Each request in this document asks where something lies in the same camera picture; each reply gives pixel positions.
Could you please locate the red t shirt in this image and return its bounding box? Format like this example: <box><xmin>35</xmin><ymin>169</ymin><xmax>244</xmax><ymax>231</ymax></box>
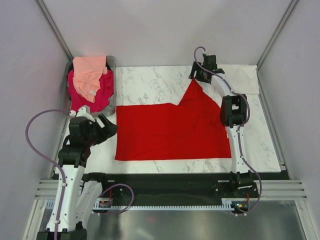
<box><xmin>115</xmin><ymin>79</ymin><xmax>232</xmax><ymax>161</ymax></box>

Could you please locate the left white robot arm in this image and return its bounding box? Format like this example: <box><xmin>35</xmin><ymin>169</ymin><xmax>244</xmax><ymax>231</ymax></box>
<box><xmin>36</xmin><ymin>105</ymin><xmax>118</xmax><ymax>240</ymax></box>

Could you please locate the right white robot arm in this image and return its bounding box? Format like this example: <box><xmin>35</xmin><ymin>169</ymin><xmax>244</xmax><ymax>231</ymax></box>
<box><xmin>189</xmin><ymin>50</ymin><xmax>257</xmax><ymax>197</ymax></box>

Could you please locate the magenta t shirt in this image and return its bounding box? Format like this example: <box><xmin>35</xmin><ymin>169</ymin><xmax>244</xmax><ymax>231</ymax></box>
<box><xmin>67</xmin><ymin>69</ymin><xmax>114</xmax><ymax>113</ymax></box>

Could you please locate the folded white t shirt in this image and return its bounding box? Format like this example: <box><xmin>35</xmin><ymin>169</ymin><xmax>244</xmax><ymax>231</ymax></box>
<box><xmin>217</xmin><ymin>64</ymin><xmax>260</xmax><ymax>96</ymax></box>

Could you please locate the peach t shirt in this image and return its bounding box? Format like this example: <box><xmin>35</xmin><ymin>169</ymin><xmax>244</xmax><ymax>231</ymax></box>
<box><xmin>72</xmin><ymin>56</ymin><xmax>108</xmax><ymax>103</ymax></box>

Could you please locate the grey plastic bin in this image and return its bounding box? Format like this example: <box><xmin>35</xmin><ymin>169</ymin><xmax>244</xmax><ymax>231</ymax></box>
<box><xmin>65</xmin><ymin>56</ymin><xmax>117</xmax><ymax>116</ymax></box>

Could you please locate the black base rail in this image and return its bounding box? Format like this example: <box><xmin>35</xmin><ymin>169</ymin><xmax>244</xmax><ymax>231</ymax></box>
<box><xmin>82</xmin><ymin>173</ymin><xmax>259</xmax><ymax>206</ymax></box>

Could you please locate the white slotted cable duct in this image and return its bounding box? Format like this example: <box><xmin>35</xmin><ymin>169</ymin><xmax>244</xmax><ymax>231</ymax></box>
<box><xmin>46</xmin><ymin>197</ymin><xmax>248</xmax><ymax>210</ymax></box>

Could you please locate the right aluminium frame post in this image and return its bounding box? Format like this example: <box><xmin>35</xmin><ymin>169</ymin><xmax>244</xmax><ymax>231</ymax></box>
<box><xmin>256</xmin><ymin>0</ymin><xmax>300</xmax><ymax>71</ymax></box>

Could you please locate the aluminium frame post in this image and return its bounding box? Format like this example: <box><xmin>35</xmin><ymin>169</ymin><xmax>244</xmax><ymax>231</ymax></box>
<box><xmin>256</xmin><ymin>0</ymin><xmax>300</xmax><ymax>71</ymax></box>
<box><xmin>34</xmin><ymin>0</ymin><xmax>73</xmax><ymax>61</ymax></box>

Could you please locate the left aluminium frame post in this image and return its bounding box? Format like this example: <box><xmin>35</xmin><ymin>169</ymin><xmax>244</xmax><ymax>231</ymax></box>
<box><xmin>34</xmin><ymin>0</ymin><xmax>73</xmax><ymax>61</ymax></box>

